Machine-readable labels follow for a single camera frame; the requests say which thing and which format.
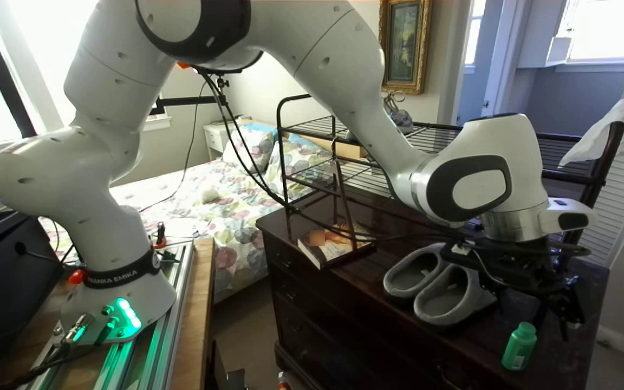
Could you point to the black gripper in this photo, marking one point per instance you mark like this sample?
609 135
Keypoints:
514 264

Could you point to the green plastic bottle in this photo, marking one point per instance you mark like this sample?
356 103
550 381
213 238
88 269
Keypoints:
518 348

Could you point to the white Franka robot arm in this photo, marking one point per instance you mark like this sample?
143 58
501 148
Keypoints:
312 95

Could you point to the black metal shoe rack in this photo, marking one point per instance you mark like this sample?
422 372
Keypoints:
312 165

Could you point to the grey slipper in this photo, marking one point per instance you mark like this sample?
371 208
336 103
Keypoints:
449 296
412 271

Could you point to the white cloth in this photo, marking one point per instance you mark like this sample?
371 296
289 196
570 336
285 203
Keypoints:
595 138

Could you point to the dark wooden dresser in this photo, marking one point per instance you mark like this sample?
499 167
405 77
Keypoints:
368 333

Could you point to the Sarah Dunant paperback book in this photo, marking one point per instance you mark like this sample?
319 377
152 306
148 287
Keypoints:
330 246

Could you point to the gold framed painting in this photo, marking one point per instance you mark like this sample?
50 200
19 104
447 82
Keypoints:
403 44

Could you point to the floral pillow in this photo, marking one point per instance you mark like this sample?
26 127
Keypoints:
253 143

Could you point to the light wooden table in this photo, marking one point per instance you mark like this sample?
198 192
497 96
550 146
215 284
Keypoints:
196 318

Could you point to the bed with floral bedding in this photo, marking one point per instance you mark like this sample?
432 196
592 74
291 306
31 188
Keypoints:
204 208

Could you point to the white nightstand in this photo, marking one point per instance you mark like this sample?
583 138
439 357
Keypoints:
215 138

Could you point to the black equipment box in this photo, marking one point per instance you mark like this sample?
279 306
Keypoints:
5 282

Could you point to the aluminium mounting rail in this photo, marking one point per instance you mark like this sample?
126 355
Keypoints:
139 355

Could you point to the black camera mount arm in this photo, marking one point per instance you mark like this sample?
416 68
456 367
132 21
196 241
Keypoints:
174 103

